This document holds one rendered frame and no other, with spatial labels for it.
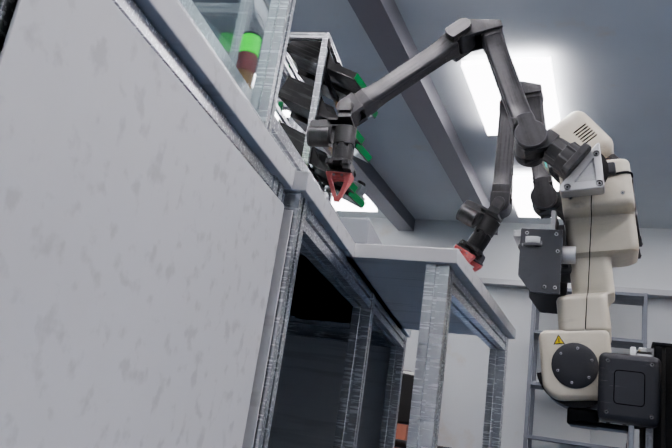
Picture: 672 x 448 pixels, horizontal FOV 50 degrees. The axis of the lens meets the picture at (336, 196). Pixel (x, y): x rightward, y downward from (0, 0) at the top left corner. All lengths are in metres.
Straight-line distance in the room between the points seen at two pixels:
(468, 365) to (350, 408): 6.92
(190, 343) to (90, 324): 0.20
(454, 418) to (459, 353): 0.72
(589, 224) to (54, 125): 1.54
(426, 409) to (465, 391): 7.23
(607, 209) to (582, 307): 0.25
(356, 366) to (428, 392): 0.40
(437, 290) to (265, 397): 0.48
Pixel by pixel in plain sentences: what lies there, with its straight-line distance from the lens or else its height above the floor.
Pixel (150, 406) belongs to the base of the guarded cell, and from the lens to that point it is 0.72.
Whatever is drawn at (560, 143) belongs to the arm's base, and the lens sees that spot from 1.80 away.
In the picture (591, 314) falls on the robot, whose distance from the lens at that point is 1.81.
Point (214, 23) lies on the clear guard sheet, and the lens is 0.87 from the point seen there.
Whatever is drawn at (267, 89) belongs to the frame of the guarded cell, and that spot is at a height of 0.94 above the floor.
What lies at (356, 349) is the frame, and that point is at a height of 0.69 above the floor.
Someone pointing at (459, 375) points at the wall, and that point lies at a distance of 8.61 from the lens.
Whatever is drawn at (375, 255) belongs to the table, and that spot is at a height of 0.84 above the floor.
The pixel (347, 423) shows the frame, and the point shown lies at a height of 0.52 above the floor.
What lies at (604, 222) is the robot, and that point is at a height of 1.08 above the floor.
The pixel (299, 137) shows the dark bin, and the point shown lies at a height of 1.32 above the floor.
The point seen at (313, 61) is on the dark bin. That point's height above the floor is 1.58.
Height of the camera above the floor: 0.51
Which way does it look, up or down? 17 degrees up
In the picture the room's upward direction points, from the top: 9 degrees clockwise
